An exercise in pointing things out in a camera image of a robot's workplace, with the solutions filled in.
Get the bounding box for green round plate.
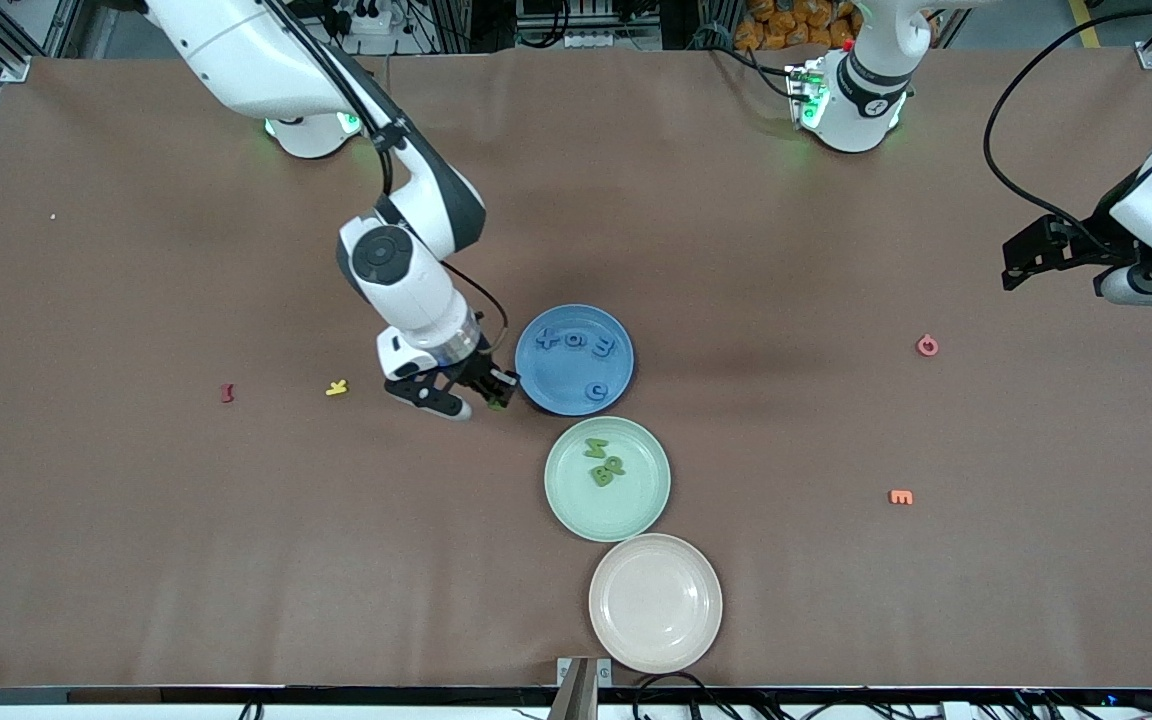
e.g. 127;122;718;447
544;416;672;543

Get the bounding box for beige round plate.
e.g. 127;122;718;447
589;533;724;674

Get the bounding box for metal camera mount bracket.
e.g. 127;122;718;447
556;656;614;720

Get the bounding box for bag of orange fruits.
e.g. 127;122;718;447
736;0;862;49

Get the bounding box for blue round plate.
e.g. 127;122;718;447
515;304;635;417

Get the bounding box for white power strip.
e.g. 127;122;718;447
561;28;662;51
321;0;409;37

